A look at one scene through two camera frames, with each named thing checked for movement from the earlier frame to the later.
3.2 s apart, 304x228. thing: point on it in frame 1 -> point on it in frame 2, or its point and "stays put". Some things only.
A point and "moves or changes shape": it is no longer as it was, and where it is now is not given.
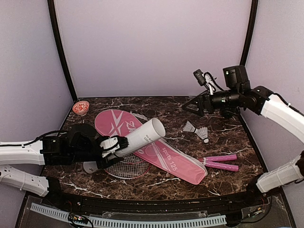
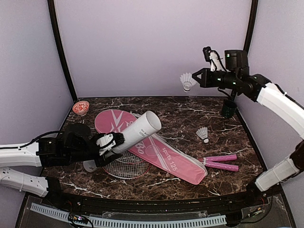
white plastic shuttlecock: (189, 127) -> (187, 81)
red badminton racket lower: (129, 170) stays put
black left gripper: (106, 163) stays put
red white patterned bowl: (81, 108) stays put
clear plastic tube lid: (90, 166) stays put
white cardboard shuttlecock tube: (143, 137) moves or changes shape
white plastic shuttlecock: (202, 133) stays put
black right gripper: (200, 99) -> (205, 82)
